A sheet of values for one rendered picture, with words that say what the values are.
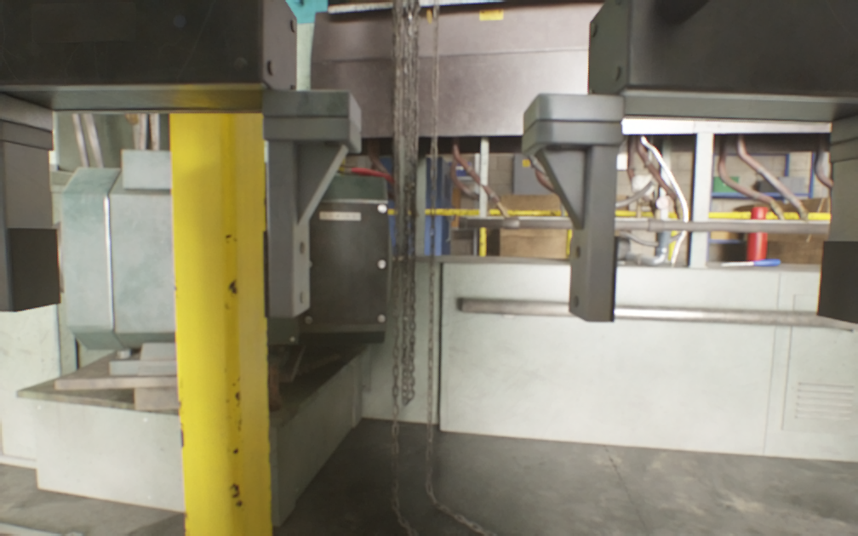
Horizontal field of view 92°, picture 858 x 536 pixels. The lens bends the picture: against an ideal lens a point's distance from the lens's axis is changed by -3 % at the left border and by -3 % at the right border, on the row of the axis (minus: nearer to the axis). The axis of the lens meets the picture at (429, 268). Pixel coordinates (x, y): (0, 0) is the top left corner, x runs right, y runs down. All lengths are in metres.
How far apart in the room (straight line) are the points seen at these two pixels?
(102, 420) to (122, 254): 0.45
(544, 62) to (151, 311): 1.36
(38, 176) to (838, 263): 0.41
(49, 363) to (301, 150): 1.43
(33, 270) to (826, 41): 0.38
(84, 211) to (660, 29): 1.15
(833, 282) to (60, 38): 0.38
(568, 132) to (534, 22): 1.48
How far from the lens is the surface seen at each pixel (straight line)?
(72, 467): 1.51
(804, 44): 0.25
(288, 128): 0.21
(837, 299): 0.29
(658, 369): 1.60
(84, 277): 1.22
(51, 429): 1.52
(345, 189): 1.09
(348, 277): 1.06
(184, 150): 0.71
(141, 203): 1.16
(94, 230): 1.20
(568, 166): 0.21
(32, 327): 1.63
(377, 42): 1.71
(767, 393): 1.75
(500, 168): 6.37
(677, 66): 0.22
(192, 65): 0.22
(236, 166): 0.68
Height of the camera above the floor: 0.69
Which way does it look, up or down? 5 degrees down
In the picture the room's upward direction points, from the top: 1 degrees clockwise
